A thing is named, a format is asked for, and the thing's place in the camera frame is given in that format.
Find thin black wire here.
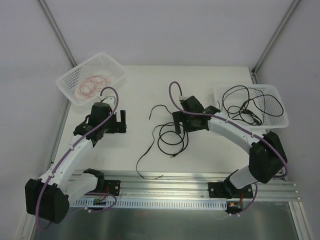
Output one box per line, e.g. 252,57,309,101
216,86,251,118

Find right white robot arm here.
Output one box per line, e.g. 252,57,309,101
173,95,288,199

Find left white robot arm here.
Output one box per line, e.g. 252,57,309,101
24,102,127,224

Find left white plastic basket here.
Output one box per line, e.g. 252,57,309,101
55,52,127,107

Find white plastic basket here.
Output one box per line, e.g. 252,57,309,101
214,84,289,130
55,52,127,107

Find right white plastic basket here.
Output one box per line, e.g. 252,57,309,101
214,84,289,130

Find thick black cable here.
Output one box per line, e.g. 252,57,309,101
135,104,176,181

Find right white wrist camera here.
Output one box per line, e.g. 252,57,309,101
178,95,189,102

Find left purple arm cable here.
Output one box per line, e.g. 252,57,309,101
34,86,120,231

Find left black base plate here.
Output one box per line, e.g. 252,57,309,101
102,179,121,197

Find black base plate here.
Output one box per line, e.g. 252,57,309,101
207,182,254,199
102,179,121,197

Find aluminium mounting rail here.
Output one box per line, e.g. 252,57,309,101
103,170,301,202

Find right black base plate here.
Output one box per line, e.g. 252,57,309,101
207,182,254,199

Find white slotted cable duct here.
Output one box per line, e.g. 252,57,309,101
71,197,227,211

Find left aluminium frame post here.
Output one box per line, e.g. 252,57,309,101
37,0,78,67

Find aluminium frame post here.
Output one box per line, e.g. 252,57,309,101
251,0,302,76
37,0,78,67

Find right aluminium frame post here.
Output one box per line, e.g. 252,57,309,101
251,0,302,76

